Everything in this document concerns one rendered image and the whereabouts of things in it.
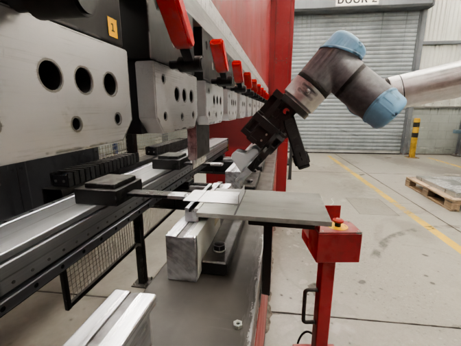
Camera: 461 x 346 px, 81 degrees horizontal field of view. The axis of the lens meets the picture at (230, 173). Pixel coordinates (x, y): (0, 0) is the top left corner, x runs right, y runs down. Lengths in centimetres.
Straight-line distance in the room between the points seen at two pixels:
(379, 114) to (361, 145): 788
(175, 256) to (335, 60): 48
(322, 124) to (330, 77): 756
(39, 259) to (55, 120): 44
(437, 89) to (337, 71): 24
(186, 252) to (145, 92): 33
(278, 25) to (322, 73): 229
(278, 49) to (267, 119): 223
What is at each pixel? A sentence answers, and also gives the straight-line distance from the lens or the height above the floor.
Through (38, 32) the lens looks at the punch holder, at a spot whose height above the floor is 124.
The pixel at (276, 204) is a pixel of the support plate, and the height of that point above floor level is 100.
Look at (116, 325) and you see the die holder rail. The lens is 37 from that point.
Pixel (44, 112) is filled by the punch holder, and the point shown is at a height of 120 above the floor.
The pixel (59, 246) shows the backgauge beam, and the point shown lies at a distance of 64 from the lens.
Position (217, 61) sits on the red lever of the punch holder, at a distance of 50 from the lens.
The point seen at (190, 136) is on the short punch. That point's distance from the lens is 57.
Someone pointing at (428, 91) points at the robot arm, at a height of 124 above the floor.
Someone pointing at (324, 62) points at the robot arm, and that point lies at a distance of 57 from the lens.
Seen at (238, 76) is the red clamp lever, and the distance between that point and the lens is 70.
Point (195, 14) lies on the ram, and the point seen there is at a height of 135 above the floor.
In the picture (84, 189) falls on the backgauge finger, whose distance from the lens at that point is 72.
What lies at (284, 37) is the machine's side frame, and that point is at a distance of 281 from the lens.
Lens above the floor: 120
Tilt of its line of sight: 13 degrees down
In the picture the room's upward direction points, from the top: straight up
